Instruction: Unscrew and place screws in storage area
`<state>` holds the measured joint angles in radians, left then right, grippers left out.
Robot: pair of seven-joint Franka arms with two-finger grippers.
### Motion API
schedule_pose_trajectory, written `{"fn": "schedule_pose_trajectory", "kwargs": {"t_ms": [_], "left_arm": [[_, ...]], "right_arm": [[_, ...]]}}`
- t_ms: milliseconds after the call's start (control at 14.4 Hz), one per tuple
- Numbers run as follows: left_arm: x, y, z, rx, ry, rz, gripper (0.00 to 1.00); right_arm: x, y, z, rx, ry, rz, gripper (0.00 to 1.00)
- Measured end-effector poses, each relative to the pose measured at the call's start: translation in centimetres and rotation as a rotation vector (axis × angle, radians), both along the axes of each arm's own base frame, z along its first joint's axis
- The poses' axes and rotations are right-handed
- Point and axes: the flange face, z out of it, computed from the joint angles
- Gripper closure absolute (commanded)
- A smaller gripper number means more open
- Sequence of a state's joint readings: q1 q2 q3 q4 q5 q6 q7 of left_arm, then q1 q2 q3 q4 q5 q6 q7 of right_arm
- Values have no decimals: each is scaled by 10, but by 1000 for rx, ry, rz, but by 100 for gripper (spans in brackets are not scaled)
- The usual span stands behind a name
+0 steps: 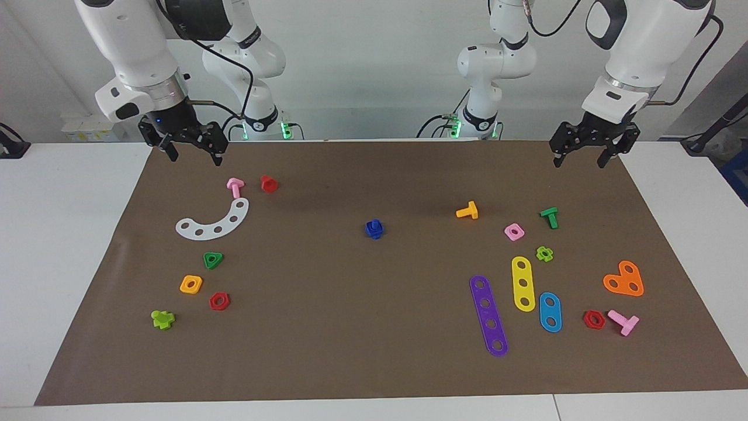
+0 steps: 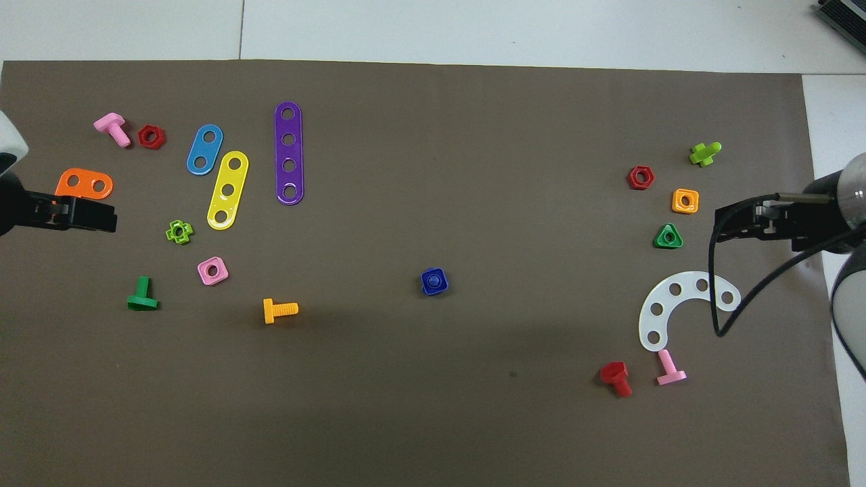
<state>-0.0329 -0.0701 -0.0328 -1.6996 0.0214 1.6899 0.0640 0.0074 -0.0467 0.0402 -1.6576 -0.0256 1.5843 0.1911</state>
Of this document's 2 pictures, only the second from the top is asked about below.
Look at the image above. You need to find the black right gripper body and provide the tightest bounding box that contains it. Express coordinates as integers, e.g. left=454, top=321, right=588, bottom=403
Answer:
left=770, top=192, right=845, bottom=255

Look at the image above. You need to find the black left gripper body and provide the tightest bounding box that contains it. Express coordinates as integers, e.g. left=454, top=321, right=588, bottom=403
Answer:
left=0, top=172, right=71, bottom=237

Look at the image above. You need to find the orange L-shaped plate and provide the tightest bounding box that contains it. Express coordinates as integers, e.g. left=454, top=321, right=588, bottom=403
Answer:
left=55, top=168, right=114, bottom=201

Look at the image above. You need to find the lime cross-head bolt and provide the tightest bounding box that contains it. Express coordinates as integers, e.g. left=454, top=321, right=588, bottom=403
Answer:
left=689, top=141, right=723, bottom=168

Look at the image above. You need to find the pink plastic bolt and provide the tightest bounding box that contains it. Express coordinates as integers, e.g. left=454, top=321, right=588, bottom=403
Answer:
left=656, top=349, right=688, bottom=387
left=93, top=112, right=132, bottom=149

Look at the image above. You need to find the green plastic bolt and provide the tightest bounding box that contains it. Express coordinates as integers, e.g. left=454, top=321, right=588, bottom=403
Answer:
left=127, top=276, right=160, bottom=312

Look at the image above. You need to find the white curved perforated plate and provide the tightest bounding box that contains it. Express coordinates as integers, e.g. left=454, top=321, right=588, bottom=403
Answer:
left=638, top=271, right=742, bottom=353

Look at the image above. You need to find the pink square nut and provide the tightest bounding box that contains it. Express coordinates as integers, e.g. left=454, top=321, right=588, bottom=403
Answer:
left=197, top=256, right=229, bottom=287

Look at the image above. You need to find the blue two-hole plate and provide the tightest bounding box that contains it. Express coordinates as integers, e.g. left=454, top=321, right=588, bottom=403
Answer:
left=186, top=124, right=224, bottom=177

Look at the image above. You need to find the yellow three-hole plate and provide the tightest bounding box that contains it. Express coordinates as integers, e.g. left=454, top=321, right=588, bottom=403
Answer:
left=206, top=150, right=250, bottom=231

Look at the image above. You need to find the red plastic bolt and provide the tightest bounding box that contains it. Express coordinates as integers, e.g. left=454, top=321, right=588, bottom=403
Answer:
left=599, top=361, right=633, bottom=398

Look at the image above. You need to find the orange plastic bolt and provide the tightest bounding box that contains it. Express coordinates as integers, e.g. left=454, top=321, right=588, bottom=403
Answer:
left=263, top=298, right=300, bottom=325

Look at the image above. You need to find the purple four-hole plate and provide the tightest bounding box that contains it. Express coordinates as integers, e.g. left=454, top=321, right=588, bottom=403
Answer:
left=274, top=101, right=305, bottom=206

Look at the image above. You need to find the dark grey ribbed device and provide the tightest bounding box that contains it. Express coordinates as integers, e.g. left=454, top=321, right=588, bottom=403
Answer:
left=814, top=0, right=866, bottom=39

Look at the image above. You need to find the brown table mat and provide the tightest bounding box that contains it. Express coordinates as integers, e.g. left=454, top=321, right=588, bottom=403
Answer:
left=0, top=60, right=850, bottom=487

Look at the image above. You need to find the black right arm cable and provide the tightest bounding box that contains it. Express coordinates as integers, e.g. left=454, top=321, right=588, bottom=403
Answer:
left=708, top=194, right=866, bottom=338

